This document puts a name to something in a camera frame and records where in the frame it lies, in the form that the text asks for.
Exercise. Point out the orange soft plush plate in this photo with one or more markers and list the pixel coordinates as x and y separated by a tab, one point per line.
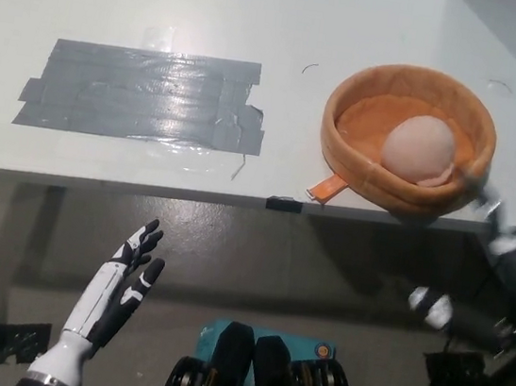
368	117

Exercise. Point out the white plush dumpling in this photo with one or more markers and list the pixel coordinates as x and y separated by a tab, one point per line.
416	149

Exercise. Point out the grey duct tape patch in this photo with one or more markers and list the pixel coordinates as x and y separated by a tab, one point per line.
142	97

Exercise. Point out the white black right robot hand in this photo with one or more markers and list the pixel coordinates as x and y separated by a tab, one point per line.
513	293

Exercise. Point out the black floor foot plate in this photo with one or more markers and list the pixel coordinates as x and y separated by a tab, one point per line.
453	371

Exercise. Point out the small black tape piece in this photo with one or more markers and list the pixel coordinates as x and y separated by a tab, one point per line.
285	204

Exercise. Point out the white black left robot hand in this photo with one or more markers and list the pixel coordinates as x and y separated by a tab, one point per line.
92	295

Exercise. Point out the black robot torso blocks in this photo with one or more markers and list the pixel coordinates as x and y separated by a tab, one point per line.
271	385

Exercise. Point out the teal box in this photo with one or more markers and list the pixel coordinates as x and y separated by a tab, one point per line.
304	344

